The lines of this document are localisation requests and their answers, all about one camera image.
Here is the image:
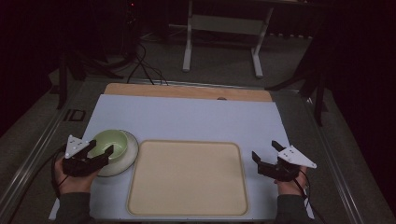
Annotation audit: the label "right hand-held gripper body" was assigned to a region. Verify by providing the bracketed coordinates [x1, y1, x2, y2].
[257, 145, 318, 183]

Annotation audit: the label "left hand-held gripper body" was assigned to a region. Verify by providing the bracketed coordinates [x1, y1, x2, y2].
[62, 134, 110, 178]

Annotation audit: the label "green bowl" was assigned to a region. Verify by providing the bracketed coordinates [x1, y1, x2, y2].
[91, 129, 129, 163]
[95, 130, 140, 178]

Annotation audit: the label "person's right hand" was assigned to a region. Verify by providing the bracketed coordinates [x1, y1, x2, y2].
[274, 165, 309, 197]

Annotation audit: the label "person's left hand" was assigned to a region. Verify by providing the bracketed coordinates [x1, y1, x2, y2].
[54, 157, 101, 196]

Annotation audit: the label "black floor socket box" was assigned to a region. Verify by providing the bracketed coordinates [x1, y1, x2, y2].
[63, 108, 87, 122]

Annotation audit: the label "black stand legs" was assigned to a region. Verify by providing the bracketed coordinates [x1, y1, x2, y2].
[264, 31, 330, 127]
[55, 46, 125, 110]

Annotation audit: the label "beige tray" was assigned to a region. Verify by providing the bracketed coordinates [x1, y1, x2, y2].
[125, 139, 250, 217]

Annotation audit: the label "white table mat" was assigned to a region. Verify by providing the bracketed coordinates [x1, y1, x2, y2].
[48, 93, 316, 221]

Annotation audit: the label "white metal stand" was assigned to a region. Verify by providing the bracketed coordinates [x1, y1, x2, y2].
[181, 0, 276, 79]

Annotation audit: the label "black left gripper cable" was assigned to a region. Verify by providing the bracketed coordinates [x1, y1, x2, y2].
[6, 145, 70, 224]

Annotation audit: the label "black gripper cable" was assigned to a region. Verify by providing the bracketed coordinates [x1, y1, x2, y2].
[292, 167, 327, 224]
[6, 145, 70, 224]

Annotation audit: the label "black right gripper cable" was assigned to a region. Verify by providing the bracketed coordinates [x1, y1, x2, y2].
[292, 167, 327, 224]

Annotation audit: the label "metal floor rail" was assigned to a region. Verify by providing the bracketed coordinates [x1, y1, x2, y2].
[299, 91, 366, 224]
[0, 92, 82, 217]

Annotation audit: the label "black floor cables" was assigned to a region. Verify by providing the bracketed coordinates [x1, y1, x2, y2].
[125, 40, 170, 87]

